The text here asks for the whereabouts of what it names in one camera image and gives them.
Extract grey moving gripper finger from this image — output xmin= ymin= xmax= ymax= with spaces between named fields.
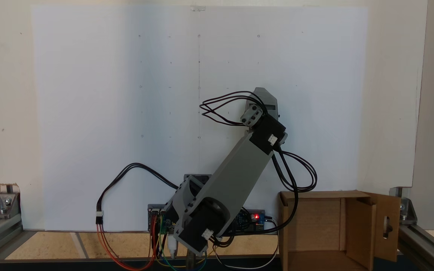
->
xmin=241 ymin=105 xmax=264 ymax=126

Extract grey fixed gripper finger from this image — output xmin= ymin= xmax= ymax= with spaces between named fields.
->
xmin=254 ymin=87 xmax=278 ymax=104

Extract brown cardboard box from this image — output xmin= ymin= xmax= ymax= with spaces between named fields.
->
xmin=278 ymin=190 xmax=402 ymax=271

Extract white paper sheet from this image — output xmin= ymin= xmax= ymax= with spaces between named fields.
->
xmin=31 ymin=5 xmax=368 ymax=231

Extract black servo cable loop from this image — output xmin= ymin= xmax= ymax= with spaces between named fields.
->
xmin=199 ymin=91 xmax=257 ymax=126
xmin=271 ymin=145 xmax=318 ymax=193

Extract small board with jumper wires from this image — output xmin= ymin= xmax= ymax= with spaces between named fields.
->
xmin=148 ymin=204 xmax=174 ymax=234

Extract green jumper wire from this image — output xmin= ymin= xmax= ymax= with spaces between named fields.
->
xmin=159 ymin=215 xmax=177 ymax=270

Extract metal corner bracket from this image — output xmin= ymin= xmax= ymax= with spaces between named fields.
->
xmin=0 ymin=184 xmax=22 ymax=219
xmin=390 ymin=186 xmax=418 ymax=223

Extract black cable with white connector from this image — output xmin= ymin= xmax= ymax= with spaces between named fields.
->
xmin=96 ymin=163 xmax=180 ymax=226

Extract orange and red wires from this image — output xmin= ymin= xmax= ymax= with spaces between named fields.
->
xmin=96 ymin=224 xmax=158 ymax=271

